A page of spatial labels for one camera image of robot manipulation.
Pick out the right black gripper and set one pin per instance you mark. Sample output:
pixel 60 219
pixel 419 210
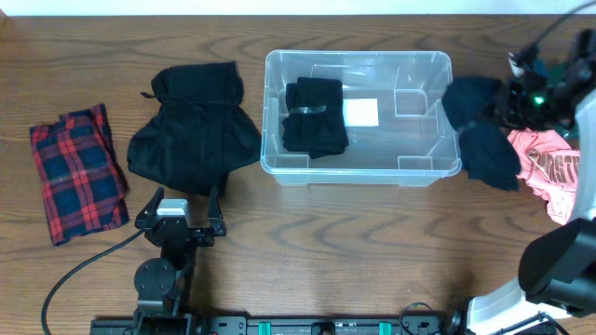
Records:
pixel 507 102

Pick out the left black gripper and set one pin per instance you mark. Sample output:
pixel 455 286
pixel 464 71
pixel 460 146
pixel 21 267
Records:
pixel 216 229

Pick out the pink printed shirt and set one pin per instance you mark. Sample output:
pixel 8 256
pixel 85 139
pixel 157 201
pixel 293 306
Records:
pixel 549 165

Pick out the dark navy cloth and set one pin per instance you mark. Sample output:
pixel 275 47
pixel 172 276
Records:
pixel 486 153

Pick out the black cloth with band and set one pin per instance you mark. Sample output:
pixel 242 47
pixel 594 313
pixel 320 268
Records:
pixel 315 124

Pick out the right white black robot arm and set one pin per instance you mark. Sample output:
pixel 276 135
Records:
pixel 556 276

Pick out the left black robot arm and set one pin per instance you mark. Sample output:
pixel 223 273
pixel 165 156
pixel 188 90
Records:
pixel 164 283

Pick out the dark green folded cloth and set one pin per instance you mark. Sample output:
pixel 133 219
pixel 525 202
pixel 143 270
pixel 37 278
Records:
pixel 553 101

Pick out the large black garment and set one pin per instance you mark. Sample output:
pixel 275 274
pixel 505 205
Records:
pixel 200 133

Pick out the red blue plaid cloth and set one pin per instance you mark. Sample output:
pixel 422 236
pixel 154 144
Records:
pixel 83 187

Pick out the clear plastic storage bin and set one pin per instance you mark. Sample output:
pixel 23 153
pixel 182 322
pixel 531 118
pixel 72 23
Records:
pixel 414 144

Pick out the white label in bin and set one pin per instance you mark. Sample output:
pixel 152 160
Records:
pixel 360 112

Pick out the black mounting rail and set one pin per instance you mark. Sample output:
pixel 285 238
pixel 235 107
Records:
pixel 241 325

